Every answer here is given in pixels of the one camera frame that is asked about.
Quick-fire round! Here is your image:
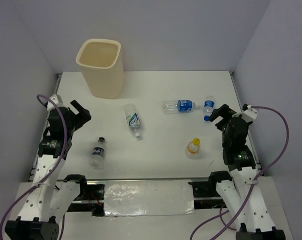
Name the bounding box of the clear bottle large blue label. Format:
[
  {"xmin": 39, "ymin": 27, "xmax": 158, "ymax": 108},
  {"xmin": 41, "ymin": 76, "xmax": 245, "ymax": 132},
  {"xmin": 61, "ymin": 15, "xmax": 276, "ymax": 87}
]
[{"xmin": 162, "ymin": 99, "xmax": 198, "ymax": 115}]

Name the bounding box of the clear bottle yellow cap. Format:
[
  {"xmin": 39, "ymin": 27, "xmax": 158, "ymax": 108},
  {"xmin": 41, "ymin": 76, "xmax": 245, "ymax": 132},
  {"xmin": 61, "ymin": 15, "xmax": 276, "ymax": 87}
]
[{"xmin": 185, "ymin": 137, "xmax": 201, "ymax": 160}]

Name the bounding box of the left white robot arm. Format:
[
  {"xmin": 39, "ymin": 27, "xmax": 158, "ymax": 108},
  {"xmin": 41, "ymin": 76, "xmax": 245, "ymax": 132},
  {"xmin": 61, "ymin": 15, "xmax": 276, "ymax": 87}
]
[{"xmin": 0, "ymin": 95, "xmax": 91, "ymax": 240}]

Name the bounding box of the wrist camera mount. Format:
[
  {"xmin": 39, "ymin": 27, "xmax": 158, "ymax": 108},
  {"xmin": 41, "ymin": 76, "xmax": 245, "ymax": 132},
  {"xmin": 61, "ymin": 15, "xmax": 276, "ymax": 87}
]
[
  {"xmin": 46, "ymin": 94, "xmax": 64, "ymax": 112},
  {"xmin": 236, "ymin": 104, "xmax": 258, "ymax": 123}
]

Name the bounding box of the silver reflective sheet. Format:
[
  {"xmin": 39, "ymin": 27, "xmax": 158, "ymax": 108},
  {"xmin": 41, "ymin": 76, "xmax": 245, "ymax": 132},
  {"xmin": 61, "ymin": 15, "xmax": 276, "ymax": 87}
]
[{"xmin": 104, "ymin": 179, "xmax": 195, "ymax": 217}]

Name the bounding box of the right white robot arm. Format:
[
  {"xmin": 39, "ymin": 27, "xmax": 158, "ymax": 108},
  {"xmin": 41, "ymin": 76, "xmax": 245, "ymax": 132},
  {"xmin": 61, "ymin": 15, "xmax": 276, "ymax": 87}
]
[{"xmin": 208, "ymin": 104, "xmax": 286, "ymax": 240}]

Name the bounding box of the purple cable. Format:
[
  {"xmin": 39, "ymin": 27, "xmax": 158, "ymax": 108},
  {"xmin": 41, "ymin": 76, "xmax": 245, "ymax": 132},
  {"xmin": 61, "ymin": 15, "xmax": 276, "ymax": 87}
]
[
  {"xmin": 190, "ymin": 106, "xmax": 290, "ymax": 240},
  {"xmin": 0, "ymin": 94, "xmax": 68, "ymax": 240}
]

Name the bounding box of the clear bottle black cap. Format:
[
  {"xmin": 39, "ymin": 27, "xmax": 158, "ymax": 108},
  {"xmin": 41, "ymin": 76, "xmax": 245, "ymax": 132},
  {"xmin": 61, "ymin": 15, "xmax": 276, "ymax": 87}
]
[{"xmin": 89, "ymin": 136, "xmax": 107, "ymax": 170}]

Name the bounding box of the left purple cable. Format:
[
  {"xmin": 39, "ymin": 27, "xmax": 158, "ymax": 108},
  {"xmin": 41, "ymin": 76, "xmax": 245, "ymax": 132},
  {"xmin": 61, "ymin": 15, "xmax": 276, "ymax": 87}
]
[{"xmin": 0, "ymin": 94, "xmax": 68, "ymax": 240}]

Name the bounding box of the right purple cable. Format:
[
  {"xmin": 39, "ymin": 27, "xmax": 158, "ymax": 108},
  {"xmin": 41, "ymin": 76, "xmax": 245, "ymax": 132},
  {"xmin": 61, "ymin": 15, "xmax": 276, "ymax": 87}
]
[{"xmin": 190, "ymin": 106, "xmax": 290, "ymax": 240}]

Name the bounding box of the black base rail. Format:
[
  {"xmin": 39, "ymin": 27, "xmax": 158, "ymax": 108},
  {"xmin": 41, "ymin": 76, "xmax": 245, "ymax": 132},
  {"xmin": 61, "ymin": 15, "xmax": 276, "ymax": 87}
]
[{"xmin": 68, "ymin": 178, "xmax": 224, "ymax": 217}]

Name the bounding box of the small bottle blue cap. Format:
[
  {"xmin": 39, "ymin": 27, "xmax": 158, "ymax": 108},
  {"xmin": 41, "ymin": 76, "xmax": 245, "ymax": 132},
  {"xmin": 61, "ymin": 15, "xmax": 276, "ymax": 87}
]
[{"xmin": 203, "ymin": 95, "xmax": 216, "ymax": 122}]

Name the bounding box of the clear bottle green blue label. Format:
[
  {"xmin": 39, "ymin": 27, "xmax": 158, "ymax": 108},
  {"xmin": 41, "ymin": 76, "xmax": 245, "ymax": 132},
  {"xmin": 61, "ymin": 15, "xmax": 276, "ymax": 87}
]
[{"xmin": 124, "ymin": 103, "xmax": 142, "ymax": 140}]

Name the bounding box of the beige plastic bin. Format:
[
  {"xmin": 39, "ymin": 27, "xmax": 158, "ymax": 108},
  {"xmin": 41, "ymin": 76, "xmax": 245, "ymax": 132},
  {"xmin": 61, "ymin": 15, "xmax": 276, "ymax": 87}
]
[{"xmin": 76, "ymin": 38, "xmax": 124, "ymax": 99}]

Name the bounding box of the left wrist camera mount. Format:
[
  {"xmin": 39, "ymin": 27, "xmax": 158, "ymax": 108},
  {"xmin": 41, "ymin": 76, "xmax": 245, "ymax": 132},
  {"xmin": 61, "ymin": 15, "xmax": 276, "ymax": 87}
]
[{"xmin": 46, "ymin": 94, "xmax": 64, "ymax": 112}]

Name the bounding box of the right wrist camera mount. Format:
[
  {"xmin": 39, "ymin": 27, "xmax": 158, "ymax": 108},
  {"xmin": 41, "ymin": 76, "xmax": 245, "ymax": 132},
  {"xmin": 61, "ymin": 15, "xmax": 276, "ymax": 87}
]
[{"xmin": 236, "ymin": 104, "xmax": 258, "ymax": 123}]

